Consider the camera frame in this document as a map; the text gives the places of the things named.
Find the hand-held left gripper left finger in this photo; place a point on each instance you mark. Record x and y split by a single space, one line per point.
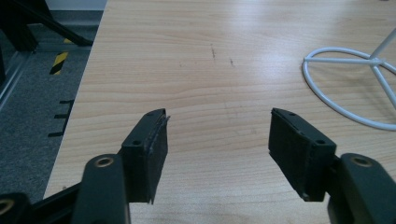
141 161

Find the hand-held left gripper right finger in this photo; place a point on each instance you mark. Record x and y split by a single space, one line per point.
306 158

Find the black floor tape marks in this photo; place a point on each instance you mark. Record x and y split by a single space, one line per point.
63 116

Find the yellow black hazard tape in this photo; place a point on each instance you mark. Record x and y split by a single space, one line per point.
59 62

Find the black metal stand leg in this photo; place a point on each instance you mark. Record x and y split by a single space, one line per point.
37 23

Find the grey metal floor rail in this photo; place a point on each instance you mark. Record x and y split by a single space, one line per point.
14 73

